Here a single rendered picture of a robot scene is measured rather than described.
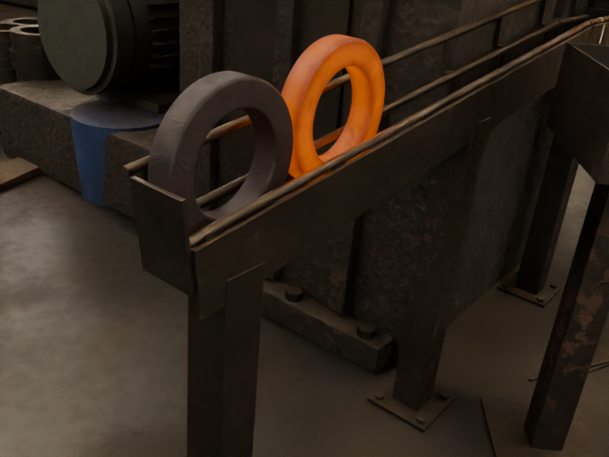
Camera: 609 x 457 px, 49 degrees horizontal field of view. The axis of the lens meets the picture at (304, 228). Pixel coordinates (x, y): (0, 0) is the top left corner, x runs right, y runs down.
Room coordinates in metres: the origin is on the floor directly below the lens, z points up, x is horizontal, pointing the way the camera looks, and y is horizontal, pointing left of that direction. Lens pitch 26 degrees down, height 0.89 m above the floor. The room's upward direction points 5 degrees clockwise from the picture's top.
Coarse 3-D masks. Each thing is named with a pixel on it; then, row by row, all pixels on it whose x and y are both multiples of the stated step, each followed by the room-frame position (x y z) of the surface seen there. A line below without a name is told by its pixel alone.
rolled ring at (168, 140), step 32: (192, 96) 0.62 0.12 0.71; (224, 96) 0.63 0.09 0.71; (256, 96) 0.67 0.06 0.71; (160, 128) 0.60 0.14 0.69; (192, 128) 0.60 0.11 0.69; (256, 128) 0.70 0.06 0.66; (288, 128) 0.71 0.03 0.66; (160, 160) 0.58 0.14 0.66; (192, 160) 0.60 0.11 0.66; (256, 160) 0.71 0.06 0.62; (288, 160) 0.71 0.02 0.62; (192, 192) 0.60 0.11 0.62; (256, 192) 0.68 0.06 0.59; (192, 224) 0.60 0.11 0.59
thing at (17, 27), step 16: (0, 32) 2.43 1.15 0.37; (16, 32) 2.29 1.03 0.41; (32, 32) 2.39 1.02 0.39; (0, 48) 2.42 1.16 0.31; (16, 48) 2.28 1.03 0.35; (32, 48) 2.26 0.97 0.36; (0, 64) 2.42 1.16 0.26; (16, 64) 2.28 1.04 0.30; (32, 64) 2.27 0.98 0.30; (48, 64) 2.29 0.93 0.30; (0, 80) 2.42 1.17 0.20; (16, 80) 2.44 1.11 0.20; (48, 80) 2.29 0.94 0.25; (0, 128) 2.37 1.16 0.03
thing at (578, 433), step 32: (576, 64) 1.03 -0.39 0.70; (608, 64) 1.10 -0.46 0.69; (576, 96) 1.00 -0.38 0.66; (608, 96) 0.88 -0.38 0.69; (576, 128) 0.96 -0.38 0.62; (608, 128) 0.86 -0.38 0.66; (608, 160) 0.84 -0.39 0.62; (608, 192) 0.97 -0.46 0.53; (608, 224) 0.96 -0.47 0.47; (576, 256) 1.01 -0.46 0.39; (608, 256) 0.96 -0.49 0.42; (576, 288) 0.97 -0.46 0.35; (608, 288) 0.96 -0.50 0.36; (576, 320) 0.96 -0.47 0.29; (576, 352) 0.96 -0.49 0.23; (544, 384) 0.99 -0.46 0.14; (576, 384) 0.96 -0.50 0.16; (512, 416) 1.05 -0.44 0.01; (544, 416) 0.96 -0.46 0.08; (576, 416) 1.07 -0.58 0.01; (512, 448) 0.96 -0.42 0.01; (544, 448) 0.96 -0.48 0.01; (576, 448) 0.97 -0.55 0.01
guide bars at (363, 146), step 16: (608, 16) 1.55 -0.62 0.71; (576, 32) 1.38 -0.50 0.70; (544, 48) 1.25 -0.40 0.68; (512, 64) 1.14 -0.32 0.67; (480, 80) 1.05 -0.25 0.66; (448, 96) 0.97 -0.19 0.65; (416, 112) 0.91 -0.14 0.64; (432, 112) 0.93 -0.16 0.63; (400, 128) 0.86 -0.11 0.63; (368, 144) 0.80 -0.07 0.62; (336, 160) 0.75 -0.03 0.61; (304, 176) 0.71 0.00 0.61; (272, 192) 0.66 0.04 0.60; (288, 192) 0.68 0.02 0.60; (240, 208) 0.63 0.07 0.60; (256, 208) 0.64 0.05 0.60; (224, 224) 0.60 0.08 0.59; (192, 240) 0.57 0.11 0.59
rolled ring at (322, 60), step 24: (312, 48) 0.77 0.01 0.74; (336, 48) 0.77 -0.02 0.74; (360, 48) 0.81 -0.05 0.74; (312, 72) 0.74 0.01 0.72; (336, 72) 0.77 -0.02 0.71; (360, 72) 0.82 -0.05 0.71; (288, 96) 0.73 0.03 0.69; (312, 96) 0.74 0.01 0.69; (360, 96) 0.85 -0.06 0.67; (312, 120) 0.74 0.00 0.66; (360, 120) 0.84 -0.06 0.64; (312, 144) 0.74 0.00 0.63; (336, 144) 0.83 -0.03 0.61; (312, 168) 0.75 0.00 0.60
